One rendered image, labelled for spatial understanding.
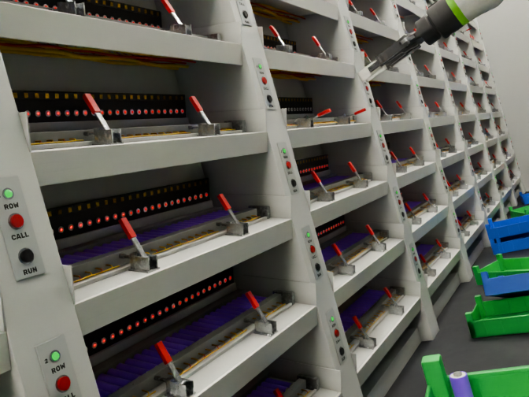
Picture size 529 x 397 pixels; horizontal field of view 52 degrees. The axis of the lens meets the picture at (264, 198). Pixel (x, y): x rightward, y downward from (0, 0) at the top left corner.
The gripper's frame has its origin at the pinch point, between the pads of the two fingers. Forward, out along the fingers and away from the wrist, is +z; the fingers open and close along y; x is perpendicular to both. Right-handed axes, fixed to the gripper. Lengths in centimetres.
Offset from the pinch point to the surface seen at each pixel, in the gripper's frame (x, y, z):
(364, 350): 65, 25, 33
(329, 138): 11.4, 12.4, 16.4
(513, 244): 81, -140, 20
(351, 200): 29.2, 10.6, 20.8
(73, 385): 37, 111, 22
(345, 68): -9.3, -15.0, 10.4
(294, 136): 10.1, 33.6, 15.6
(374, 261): 47, 7, 25
